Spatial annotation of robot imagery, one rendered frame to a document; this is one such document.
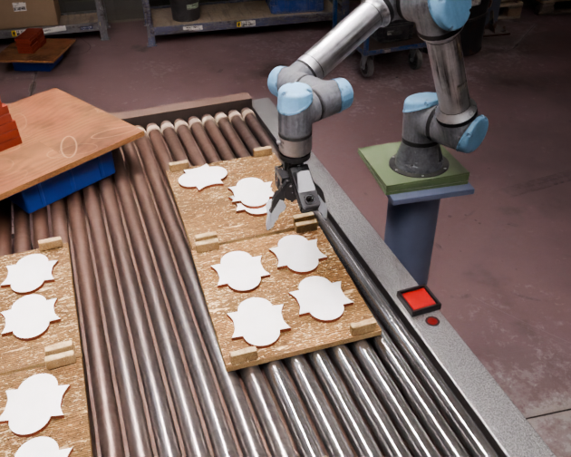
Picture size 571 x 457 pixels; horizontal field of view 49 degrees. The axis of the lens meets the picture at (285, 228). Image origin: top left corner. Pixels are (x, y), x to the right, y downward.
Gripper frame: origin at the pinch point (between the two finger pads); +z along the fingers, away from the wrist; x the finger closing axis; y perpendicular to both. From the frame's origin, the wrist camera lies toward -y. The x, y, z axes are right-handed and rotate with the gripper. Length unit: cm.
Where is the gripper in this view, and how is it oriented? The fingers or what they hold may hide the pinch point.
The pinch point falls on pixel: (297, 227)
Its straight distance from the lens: 153.0
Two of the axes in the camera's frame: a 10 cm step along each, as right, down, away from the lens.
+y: -2.9, -5.6, 7.7
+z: 0.1, 8.1, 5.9
